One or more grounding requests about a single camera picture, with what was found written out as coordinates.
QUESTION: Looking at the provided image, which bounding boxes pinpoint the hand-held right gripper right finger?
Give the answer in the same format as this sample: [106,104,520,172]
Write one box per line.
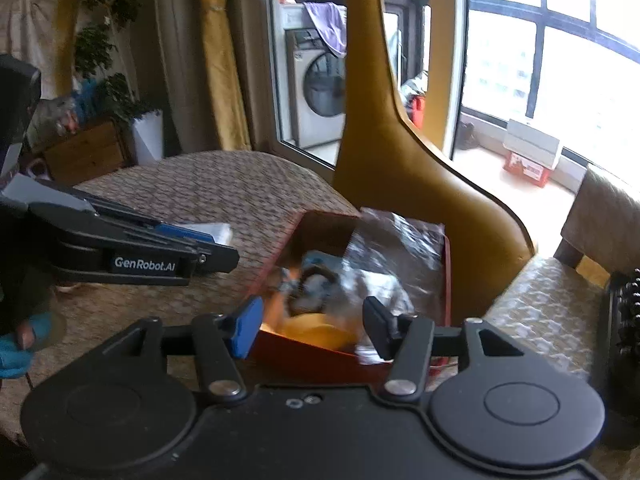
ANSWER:
[362,296,545,407]

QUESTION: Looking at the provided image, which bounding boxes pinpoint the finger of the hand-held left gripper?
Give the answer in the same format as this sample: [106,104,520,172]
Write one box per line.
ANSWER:
[194,243,241,276]
[94,199,217,251]

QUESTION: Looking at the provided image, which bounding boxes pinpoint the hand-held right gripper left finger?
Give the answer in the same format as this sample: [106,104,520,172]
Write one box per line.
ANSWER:
[107,296,264,407]

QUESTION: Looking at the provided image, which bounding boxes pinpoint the white carton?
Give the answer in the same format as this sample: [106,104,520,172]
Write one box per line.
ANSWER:
[165,221,234,247]

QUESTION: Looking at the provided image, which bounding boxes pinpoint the red rectangular box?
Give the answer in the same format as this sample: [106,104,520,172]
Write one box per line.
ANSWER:
[246,209,452,368]

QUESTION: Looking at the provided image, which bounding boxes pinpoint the yellow soft item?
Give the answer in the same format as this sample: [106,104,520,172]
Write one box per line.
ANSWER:
[272,309,353,352]

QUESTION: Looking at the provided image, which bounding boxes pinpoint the clear plastic bag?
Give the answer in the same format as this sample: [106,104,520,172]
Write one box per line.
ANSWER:
[320,207,447,356]

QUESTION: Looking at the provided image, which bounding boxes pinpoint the person's left hand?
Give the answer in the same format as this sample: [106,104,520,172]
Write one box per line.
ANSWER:
[0,311,54,380]

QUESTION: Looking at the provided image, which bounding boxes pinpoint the wooden drawer cabinet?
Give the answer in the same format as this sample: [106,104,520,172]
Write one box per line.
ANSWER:
[42,119,132,187]

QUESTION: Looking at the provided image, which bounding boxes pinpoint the white square planter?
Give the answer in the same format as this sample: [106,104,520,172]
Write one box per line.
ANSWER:
[131,109,166,165]

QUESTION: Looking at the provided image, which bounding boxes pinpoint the blue toy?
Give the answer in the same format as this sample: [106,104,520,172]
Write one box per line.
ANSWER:
[75,79,103,123]

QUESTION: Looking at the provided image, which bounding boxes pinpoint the yellow leather chair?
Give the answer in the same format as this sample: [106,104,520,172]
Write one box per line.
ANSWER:
[332,0,538,321]

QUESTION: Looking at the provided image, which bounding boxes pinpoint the patterned seat cushion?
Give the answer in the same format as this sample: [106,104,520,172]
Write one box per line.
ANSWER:
[482,254,621,466]

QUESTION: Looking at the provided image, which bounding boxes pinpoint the yellow curtain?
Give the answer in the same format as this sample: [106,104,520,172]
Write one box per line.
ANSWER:
[197,0,252,152]

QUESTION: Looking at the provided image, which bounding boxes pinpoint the white tower air conditioner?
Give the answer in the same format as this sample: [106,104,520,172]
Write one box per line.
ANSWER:
[150,0,211,153]

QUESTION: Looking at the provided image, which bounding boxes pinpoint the silver washing machine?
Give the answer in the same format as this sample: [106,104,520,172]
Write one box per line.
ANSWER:
[279,2,348,150]

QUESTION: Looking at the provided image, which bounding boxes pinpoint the green potted tree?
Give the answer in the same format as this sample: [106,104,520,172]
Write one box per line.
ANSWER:
[74,0,163,128]

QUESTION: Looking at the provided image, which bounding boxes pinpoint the dark shoes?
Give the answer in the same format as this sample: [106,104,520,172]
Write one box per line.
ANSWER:
[457,121,482,151]

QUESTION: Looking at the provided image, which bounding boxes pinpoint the red cardboard box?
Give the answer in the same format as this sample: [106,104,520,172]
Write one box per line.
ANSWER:
[501,149,553,189]

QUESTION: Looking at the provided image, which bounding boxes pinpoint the red bucket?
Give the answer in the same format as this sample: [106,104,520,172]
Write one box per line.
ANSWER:
[407,94,430,128]

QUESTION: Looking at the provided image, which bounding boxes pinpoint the floral cloth cover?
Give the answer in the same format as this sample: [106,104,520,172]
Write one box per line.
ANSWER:
[0,0,63,101]

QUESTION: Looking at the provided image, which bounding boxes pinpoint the white cardboard box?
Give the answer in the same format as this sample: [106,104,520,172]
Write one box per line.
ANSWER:
[502,118,563,170]

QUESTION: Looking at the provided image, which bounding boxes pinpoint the black studded object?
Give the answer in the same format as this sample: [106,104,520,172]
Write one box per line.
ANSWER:
[602,267,640,453]

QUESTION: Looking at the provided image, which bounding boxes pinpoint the beige upholstered chair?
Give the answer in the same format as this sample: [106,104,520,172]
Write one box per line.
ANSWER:
[554,164,640,276]

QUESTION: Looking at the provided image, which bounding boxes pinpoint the purple cloth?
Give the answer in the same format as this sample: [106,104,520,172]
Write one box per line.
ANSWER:
[304,1,348,59]

